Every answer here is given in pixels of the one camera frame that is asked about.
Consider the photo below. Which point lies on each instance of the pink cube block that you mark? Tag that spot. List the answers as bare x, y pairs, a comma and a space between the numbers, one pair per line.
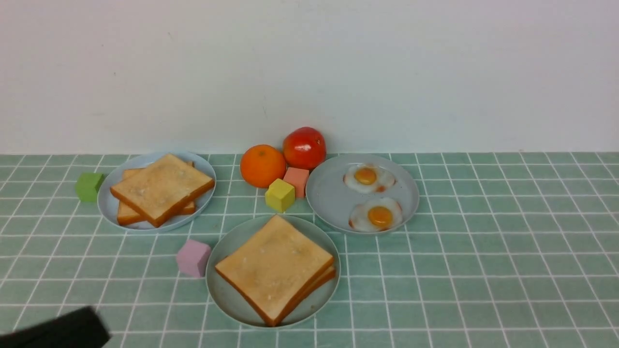
297, 177

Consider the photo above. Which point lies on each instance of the toast slice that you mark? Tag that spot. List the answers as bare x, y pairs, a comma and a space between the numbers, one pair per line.
128, 216
163, 188
273, 266
329, 274

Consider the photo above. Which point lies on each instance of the grey egg plate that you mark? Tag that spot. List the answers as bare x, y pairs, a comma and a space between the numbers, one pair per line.
332, 201

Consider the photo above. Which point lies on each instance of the orange fruit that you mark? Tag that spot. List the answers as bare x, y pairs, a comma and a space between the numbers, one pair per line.
261, 165

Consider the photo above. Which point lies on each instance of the grey bread plate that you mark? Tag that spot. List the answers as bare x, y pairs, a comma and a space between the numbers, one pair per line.
108, 205

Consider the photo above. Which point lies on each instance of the fried egg back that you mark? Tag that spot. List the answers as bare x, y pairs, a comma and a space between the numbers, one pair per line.
368, 179

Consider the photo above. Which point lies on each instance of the fried egg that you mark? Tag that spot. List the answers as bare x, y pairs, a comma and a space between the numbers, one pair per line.
376, 215
368, 179

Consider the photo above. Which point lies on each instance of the fried egg middle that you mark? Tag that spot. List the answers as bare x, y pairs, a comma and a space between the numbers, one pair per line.
376, 215

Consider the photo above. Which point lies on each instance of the green sandwich plate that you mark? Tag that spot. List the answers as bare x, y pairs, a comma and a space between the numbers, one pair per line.
227, 304

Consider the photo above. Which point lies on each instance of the yellow cube block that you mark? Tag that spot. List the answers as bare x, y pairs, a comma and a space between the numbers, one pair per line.
280, 195

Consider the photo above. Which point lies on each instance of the green cube block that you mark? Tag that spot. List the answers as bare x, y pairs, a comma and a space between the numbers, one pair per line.
87, 186

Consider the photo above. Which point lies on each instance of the red tomato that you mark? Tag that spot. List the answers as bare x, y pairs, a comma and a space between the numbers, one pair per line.
304, 148

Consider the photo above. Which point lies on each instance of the green checkered tablecloth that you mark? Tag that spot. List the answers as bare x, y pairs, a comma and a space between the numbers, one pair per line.
506, 250

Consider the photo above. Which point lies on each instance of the purple cube block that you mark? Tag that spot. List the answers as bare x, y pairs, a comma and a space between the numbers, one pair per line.
192, 258

